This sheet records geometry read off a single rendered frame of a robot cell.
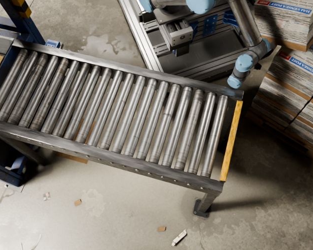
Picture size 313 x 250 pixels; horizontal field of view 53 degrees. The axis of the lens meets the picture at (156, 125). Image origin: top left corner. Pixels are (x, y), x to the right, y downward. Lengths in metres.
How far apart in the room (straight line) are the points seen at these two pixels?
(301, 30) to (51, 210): 1.94
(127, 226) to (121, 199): 0.19
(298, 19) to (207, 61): 0.96
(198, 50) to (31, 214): 1.74
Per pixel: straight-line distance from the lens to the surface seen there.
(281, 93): 2.08
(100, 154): 1.59
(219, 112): 1.65
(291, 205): 2.45
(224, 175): 1.52
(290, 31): 1.77
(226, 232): 2.32
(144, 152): 1.56
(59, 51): 1.93
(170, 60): 2.50
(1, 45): 2.10
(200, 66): 2.47
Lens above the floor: 2.28
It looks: 68 degrees down
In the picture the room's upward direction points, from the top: 7 degrees counter-clockwise
